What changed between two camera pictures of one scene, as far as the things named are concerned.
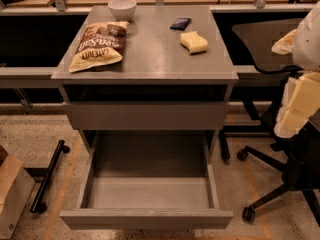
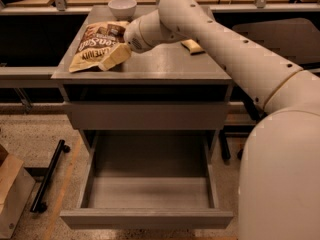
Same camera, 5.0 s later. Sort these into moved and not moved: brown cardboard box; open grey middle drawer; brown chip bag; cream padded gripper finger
Moved: cream padded gripper finger
Not moved: brown cardboard box; brown chip bag; open grey middle drawer
